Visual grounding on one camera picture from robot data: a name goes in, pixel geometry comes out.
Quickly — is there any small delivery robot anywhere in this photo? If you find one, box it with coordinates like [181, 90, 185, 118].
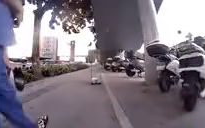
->
[90, 63, 103, 86]

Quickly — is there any row of parked scooters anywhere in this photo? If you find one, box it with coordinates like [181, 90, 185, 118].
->
[103, 49, 146, 78]

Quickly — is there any tall sign pillar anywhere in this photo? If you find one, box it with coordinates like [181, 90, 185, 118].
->
[69, 40, 76, 63]

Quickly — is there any green hedge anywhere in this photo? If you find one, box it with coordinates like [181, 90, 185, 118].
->
[22, 61, 91, 84]

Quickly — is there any grey concrete pillar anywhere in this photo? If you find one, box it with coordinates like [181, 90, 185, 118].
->
[137, 0, 160, 85]

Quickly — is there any large signboard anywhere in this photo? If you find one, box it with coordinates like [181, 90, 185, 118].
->
[39, 35, 59, 61]

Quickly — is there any tree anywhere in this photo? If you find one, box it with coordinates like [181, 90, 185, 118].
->
[23, 0, 97, 80]

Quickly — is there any white scooter with top box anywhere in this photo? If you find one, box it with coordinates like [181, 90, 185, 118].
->
[145, 39, 181, 94]

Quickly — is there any robot's own part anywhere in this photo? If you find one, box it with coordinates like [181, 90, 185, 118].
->
[37, 114, 50, 128]

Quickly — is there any person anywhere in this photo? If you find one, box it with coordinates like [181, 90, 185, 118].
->
[0, 0, 40, 128]

